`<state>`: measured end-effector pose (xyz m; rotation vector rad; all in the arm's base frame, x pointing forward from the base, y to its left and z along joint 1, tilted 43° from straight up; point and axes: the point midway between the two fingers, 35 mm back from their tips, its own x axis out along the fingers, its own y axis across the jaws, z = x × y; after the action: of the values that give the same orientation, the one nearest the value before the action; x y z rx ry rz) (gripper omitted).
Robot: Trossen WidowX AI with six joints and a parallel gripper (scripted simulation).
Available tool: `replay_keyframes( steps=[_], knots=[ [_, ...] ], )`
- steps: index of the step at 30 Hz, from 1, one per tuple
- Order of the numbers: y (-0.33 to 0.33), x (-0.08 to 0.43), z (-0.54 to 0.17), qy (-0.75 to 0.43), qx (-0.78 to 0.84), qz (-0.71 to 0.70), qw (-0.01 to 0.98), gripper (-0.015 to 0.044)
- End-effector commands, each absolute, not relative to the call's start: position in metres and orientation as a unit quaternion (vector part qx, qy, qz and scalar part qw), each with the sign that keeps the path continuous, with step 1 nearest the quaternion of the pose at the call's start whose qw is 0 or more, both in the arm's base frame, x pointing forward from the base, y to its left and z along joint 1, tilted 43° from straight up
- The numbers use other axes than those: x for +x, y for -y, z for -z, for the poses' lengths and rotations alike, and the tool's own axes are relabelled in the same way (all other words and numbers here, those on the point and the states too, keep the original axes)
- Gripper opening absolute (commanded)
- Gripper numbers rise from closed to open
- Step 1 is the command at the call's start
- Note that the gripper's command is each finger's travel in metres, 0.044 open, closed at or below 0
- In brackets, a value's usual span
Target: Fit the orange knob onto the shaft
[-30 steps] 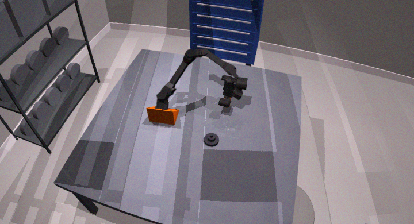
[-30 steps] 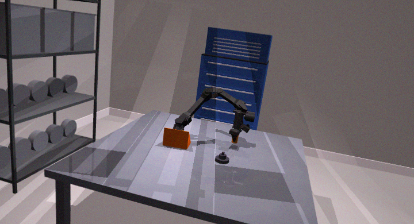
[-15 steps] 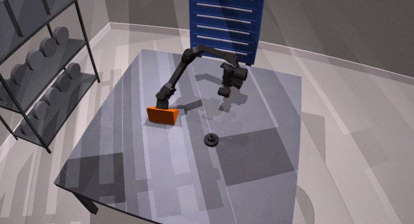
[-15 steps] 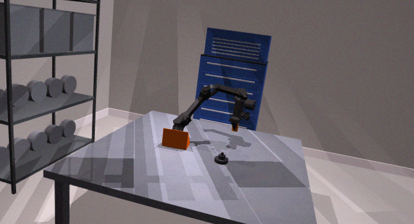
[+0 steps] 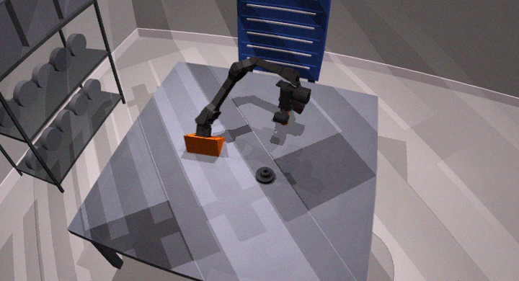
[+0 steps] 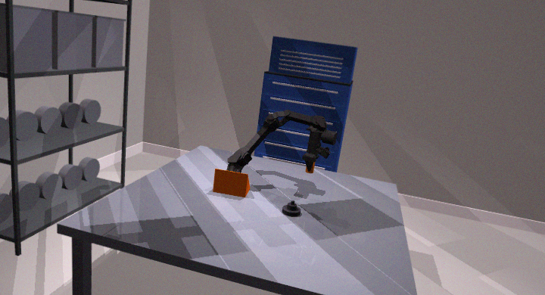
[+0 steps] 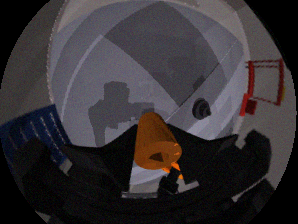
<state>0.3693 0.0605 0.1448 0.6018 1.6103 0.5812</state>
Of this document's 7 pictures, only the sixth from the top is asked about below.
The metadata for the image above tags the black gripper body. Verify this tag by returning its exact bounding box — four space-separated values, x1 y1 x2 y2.
302 140 321 162

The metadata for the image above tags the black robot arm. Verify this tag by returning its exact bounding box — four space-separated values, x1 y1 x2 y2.
227 110 338 173

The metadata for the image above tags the dark round pedestal with short shaft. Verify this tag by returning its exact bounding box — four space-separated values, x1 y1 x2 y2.
282 200 301 217

